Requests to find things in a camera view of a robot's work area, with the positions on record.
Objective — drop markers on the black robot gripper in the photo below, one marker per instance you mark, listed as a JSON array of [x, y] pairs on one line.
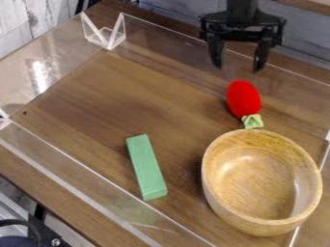
[[241, 23]]

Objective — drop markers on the red felt strawberry toy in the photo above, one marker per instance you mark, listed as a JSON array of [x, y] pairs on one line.
[[245, 103]]

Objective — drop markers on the clear acrylic tray walls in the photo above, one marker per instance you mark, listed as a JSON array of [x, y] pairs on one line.
[[107, 77]]

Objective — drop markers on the wooden bowl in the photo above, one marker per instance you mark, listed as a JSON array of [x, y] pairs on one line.
[[261, 181]]

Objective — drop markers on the green rectangular block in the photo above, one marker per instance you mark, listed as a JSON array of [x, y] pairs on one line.
[[146, 166]]

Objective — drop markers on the black clamp bracket with screw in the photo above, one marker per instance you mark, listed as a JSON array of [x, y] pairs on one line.
[[43, 234]]

